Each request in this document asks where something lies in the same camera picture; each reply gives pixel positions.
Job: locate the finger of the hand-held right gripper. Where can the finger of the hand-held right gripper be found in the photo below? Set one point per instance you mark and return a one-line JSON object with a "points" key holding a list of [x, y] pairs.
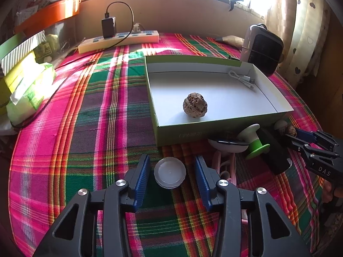
{"points": [[294, 142], [304, 134]]}

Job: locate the cream power strip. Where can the cream power strip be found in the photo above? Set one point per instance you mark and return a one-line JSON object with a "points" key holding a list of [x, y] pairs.
{"points": [[118, 41]]}

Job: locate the plaid tablecloth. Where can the plaid tablecloth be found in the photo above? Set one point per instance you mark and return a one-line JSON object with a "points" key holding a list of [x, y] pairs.
{"points": [[93, 128]]}

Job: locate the black window clamp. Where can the black window clamp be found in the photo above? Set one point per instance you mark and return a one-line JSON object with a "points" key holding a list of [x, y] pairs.
{"points": [[233, 4]]}

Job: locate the green striped box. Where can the green striped box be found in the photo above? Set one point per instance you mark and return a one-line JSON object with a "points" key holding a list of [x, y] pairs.
{"points": [[21, 45]]}

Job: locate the white mushroom knob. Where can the white mushroom knob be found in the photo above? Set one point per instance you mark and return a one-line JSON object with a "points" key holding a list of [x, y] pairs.
{"points": [[280, 124]]}

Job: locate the pink clip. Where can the pink clip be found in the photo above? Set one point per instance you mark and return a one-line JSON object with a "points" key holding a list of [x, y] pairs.
{"points": [[217, 162]]}

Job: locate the orange tray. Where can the orange tray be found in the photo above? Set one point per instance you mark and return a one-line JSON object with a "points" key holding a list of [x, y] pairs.
{"points": [[48, 14]]}

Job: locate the white plastic lid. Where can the white plastic lid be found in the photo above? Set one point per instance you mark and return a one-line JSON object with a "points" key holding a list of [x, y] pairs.
{"points": [[169, 172]]}

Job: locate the green and white tissue pack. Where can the green and white tissue pack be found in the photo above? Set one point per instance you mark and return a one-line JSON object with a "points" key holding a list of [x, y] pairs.
{"points": [[32, 88]]}

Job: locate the person's right hand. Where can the person's right hand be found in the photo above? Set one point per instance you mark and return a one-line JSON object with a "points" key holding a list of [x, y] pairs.
{"points": [[327, 192]]}

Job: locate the green and white spool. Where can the green and white spool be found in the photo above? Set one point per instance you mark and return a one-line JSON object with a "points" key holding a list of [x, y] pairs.
{"points": [[254, 144]]}

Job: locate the yellow green box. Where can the yellow green box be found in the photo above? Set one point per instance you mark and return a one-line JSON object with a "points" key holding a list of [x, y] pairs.
{"points": [[13, 83]]}

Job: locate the green and white cardboard box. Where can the green and white cardboard box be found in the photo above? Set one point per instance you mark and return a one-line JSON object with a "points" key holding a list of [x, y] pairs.
{"points": [[214, 99]]}

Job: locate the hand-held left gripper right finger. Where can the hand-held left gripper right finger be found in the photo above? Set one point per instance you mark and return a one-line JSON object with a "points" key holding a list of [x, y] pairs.
{"points": [[202, 183]]}

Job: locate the small grey desk heater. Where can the small grey desk heater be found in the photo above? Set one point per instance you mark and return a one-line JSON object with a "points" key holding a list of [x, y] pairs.
{"points": [[265, 50]]}

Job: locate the white and black oval case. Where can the white and black oval case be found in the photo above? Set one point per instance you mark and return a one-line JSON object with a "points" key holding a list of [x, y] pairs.
{"points": [[227, 144]]}

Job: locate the white plug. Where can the white plug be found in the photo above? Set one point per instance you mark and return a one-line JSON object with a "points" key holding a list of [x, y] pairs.
{"points": [[137, 28]]}

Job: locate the brown walnut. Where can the brown walnut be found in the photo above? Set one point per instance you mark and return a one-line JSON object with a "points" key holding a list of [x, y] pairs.
{"points": [[292, 131], [193, 105]]}

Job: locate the cream heart print curtain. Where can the cream heart print curtain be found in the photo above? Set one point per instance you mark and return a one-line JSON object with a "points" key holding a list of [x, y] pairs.
{"points": [[302, 32]]}

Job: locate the brown cone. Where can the brown cone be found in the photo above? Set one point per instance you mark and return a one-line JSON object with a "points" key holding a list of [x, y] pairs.
{"points": [[231, 40]]}

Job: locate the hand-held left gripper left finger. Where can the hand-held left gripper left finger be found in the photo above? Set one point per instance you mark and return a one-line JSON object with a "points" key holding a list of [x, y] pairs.
{"points": [[142, 183]]}

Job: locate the black charger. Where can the black charger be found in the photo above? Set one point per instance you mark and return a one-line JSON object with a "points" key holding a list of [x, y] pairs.
{"points": [[108, 28]]}

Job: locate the black bike light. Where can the black bike light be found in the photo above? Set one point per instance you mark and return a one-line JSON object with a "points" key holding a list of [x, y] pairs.
{"points": [[276, 152]]}

